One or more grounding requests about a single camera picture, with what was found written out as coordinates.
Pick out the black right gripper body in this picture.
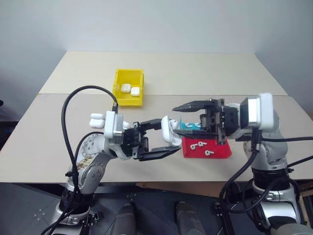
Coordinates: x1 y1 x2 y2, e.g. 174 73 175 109
200 98 240 146

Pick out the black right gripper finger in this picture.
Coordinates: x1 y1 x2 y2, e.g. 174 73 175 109
172 99 214 114
174 129 219 141

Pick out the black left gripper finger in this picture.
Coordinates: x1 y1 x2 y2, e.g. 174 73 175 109
139 118 164 133
138 146 182 162

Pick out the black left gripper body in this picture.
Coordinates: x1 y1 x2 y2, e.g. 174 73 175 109
122 121 150 162

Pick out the yellow plastic bin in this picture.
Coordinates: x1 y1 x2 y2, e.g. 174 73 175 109
112 69 145 108

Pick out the teal plastic tray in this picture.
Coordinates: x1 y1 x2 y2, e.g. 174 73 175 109
179 117 203 131

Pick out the red plastic tray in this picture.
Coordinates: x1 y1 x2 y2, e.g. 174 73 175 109
181 137 233 160

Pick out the wooden crate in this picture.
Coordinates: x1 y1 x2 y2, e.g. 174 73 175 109
296 180 313 227

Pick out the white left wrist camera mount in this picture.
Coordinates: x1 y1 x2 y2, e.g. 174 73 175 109
104 111 125 145

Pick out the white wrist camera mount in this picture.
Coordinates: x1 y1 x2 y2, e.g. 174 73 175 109
240 93 273 131
104 111 125 145

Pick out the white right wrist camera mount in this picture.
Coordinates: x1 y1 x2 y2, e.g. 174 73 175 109
240 93 273 131

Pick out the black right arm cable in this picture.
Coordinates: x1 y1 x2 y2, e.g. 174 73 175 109
219 128 262 216
261 136 313 143

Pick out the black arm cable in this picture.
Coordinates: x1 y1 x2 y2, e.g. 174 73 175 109
261 136 313 143
39 85 120 235
219 128 262 216

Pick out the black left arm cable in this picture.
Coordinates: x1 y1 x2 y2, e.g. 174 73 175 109
39 85 120 235

